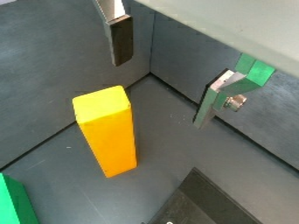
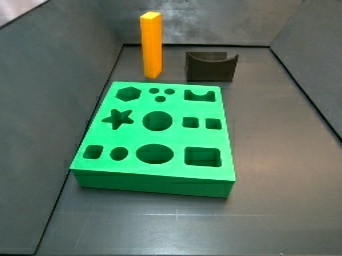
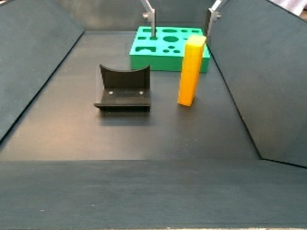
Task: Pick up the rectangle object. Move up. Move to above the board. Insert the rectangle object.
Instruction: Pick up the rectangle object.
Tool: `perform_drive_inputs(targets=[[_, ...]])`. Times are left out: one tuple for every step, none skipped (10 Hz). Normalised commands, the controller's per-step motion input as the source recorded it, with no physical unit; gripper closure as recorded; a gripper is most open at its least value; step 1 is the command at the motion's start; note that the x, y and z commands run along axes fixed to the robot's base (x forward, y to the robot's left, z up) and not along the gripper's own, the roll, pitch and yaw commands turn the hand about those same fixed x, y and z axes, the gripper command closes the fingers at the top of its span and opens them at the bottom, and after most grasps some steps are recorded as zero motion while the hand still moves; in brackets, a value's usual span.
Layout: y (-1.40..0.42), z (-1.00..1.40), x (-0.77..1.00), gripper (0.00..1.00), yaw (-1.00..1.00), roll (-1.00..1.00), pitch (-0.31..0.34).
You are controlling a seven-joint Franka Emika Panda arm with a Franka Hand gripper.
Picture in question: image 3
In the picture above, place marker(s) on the green foam shape board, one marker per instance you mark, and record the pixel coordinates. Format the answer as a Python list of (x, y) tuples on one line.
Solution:
[(160, 52)]

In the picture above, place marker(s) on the yellow rectangular block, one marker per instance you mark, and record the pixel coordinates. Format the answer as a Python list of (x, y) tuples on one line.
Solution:
[(192, 58)]

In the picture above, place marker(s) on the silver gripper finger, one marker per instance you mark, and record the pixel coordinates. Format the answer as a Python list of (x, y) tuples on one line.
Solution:
[(212, 15), (149, 15)]

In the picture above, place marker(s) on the black curved bracket stand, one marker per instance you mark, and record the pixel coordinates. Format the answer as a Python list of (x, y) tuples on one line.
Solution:
[(125, 88)]

